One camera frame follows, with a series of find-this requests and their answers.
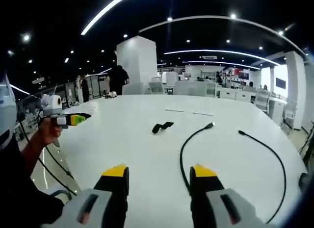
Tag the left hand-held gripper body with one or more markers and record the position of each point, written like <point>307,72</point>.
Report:
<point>52,104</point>

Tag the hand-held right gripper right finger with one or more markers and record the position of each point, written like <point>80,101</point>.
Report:
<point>206,191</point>

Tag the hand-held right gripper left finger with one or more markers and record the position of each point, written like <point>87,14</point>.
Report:
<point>115,188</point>

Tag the white desk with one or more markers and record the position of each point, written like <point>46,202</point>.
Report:
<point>137,144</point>

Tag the white strip on desk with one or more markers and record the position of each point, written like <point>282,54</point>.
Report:
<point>190,111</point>

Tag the person's left hand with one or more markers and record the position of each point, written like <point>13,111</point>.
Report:
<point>49,132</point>

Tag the small white yellow device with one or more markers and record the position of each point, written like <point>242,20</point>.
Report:
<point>111,94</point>

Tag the white worn chest device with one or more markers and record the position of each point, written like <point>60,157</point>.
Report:
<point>6,108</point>

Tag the white square column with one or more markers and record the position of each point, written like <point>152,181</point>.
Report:
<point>137,63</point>

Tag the white mesh office chair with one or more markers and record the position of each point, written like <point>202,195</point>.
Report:
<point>156,87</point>
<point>262,100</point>
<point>290,115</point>

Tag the person's dark clothing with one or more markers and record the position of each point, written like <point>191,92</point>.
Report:
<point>22,201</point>

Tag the white office partition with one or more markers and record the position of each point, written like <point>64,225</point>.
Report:
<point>193,88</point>

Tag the long ceiling light strip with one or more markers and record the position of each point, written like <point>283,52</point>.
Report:
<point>105,11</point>

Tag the dark wall screen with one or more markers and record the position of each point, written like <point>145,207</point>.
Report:
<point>280,83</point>

